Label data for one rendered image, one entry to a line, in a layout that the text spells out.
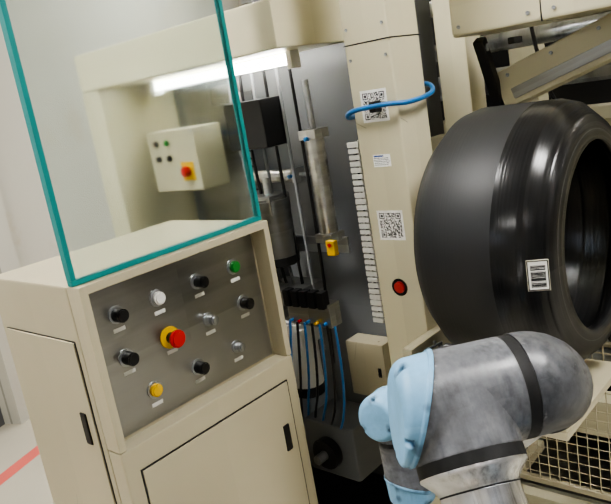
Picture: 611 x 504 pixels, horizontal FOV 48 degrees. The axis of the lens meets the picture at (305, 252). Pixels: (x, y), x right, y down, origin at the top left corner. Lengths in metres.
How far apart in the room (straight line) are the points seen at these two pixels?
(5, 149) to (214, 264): 2.99
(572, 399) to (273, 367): 1.13
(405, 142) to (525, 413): 0.98
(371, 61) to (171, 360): 0.83
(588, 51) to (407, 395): 1.26
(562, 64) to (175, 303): 1.11
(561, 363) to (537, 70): 1.21
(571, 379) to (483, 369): 0.09
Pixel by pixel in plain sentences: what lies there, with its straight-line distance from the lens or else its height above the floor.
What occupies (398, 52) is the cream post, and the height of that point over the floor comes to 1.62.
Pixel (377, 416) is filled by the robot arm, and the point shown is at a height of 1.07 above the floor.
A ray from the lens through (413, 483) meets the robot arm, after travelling 1.13.
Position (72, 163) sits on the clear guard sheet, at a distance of 1.44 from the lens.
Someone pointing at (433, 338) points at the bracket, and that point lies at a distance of 1.70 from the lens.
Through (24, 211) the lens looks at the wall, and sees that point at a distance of 4.58.
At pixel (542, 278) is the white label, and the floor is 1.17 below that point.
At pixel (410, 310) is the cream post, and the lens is 1.73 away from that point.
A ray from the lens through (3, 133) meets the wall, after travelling 4.55.
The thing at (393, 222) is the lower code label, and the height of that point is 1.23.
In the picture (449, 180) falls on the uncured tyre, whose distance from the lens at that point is 1.39.
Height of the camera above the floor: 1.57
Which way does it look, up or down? 13 degrees down
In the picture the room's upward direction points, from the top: 10 degrees counter-clockwise
